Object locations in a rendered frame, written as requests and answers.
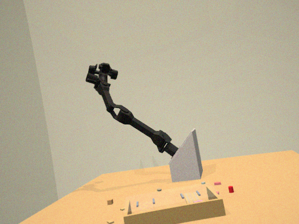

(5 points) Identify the red cylinder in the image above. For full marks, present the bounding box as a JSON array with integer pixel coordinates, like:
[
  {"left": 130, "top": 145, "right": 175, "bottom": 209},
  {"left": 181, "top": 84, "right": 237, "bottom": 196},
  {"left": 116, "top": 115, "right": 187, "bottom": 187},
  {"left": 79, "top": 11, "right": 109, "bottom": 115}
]
[{"left": 228, "top": 186, "right": 234, "bottom": 193}]

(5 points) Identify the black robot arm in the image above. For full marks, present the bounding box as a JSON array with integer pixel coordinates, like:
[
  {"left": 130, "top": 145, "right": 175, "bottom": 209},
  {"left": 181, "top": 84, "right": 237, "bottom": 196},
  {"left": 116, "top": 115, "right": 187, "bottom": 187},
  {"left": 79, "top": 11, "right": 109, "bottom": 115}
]
[{"left": 86, "top": 63, "right": 179, "bottom": 157}]

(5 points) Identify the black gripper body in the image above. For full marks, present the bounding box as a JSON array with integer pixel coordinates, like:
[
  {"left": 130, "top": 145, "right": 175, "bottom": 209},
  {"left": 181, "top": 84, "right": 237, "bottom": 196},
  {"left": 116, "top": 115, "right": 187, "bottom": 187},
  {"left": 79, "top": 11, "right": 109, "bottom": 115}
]
[{"left": 88, "top": 65, "right": 118, "bottom": 80}]

